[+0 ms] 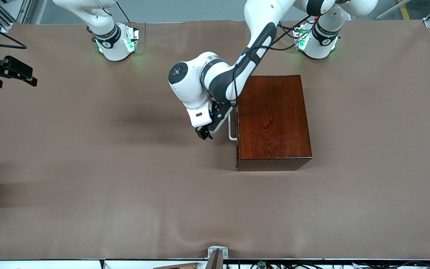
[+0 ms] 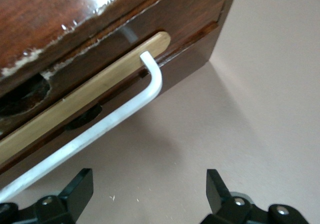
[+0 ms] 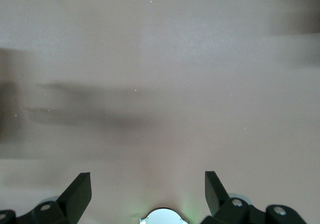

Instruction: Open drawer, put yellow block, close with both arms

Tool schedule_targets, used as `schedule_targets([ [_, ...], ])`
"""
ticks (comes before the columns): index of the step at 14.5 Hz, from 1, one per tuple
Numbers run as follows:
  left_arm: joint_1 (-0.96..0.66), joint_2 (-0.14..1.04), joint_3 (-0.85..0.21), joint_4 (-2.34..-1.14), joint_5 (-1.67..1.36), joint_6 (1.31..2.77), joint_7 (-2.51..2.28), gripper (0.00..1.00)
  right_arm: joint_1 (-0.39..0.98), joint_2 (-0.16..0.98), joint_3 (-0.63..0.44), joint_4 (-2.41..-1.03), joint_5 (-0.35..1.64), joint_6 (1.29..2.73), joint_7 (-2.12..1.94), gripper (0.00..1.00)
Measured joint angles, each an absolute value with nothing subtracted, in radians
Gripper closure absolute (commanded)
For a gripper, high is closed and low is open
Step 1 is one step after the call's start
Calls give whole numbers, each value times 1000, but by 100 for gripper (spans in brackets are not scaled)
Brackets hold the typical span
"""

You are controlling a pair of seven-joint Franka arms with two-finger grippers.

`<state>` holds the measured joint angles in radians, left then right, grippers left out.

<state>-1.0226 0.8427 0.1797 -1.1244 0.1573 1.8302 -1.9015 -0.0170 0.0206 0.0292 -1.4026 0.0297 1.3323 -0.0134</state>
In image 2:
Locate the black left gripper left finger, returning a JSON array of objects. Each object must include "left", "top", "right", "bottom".
[{"left": 0, "top": 168, "right": 94, "bottom": 224}]

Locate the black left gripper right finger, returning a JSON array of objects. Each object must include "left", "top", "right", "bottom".
[{"left": 201, "top": 169, "right": 310, "bottom": 224}]

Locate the white metal drawer handle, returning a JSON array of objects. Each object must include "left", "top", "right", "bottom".
[{"left": 0, "top": 51, "right": 164, "bottom": 204}]

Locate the wooden drawer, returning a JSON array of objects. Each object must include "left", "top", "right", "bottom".
[{"left": 0, "top": 7, "right": 224, "bottom": 177}]

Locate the brown table cover sheet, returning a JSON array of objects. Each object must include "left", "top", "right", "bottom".
[{"left": 3, "top": 0, "right": 320, "bottom": 224}]

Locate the tan wooden strip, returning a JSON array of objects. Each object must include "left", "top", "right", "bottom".
[{"left": 0, "top": 31, "right": 172, "bottom": 165}]

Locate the dark wooden cabinet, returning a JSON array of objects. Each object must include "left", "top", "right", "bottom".
[{"left": 0, "top": 0, "right": 241, "bottom": 182}]

